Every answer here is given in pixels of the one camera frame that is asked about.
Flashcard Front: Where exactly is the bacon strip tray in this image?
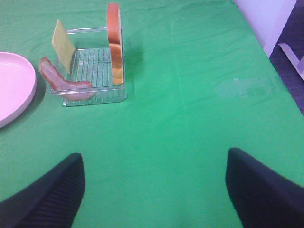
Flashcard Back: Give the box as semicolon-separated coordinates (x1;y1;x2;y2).
39;57;95;101

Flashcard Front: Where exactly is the pink round plate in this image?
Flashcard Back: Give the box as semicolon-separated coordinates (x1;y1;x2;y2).
0;52;37;127

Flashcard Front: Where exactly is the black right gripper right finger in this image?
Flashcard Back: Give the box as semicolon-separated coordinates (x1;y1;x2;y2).
225;148;304;228

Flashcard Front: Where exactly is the yellow cheese slice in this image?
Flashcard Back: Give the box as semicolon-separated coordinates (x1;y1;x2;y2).
51;19;76;74

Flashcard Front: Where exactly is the clear right plastic tray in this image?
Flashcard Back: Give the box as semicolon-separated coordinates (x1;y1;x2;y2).
50;27;127;107

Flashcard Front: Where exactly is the bread slice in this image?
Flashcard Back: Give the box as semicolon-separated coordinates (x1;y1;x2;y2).
107;2;124;85

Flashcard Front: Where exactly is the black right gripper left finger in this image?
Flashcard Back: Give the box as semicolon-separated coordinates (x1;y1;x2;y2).
0;153;86;228

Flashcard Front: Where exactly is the green tablecloth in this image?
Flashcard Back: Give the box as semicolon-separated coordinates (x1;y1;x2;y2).
0;0;304;228

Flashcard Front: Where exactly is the white cabinet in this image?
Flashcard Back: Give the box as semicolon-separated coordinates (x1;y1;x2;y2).
234;0;296;57

